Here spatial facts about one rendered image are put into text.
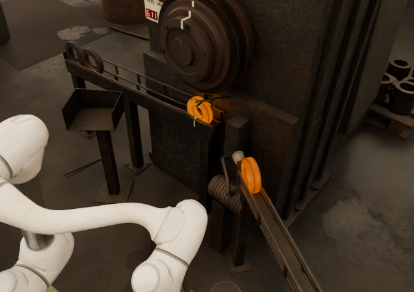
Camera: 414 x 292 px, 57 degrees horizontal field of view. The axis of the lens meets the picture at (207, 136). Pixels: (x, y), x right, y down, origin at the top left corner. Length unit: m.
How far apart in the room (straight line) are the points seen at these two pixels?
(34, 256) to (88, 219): 0.56
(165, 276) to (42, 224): 0.34
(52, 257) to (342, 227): 1.66
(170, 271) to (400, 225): 1.88
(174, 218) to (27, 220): 0.37
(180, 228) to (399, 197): 2.02
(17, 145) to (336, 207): 1.97
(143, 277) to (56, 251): 0.67
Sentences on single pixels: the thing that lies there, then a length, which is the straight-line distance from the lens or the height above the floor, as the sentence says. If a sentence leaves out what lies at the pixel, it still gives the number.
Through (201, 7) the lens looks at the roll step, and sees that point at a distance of 1.59.
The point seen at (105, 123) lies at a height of 0.60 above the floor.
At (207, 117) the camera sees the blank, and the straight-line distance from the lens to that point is 1.87.
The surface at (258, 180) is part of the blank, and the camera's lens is 1.58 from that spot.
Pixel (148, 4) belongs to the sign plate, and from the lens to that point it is 2.06.
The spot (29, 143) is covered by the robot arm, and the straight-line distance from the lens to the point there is 1.19.
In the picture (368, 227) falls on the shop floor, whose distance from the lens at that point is 2.56.
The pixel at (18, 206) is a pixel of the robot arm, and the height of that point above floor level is 1.12.
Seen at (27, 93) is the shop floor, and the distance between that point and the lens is 3.65.
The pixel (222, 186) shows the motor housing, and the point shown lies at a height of 0.52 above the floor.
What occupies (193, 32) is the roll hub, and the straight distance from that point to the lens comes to 1.56.
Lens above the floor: 1.88
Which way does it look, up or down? 40 degrees down
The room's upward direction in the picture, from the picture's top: 2 degrees clockwise
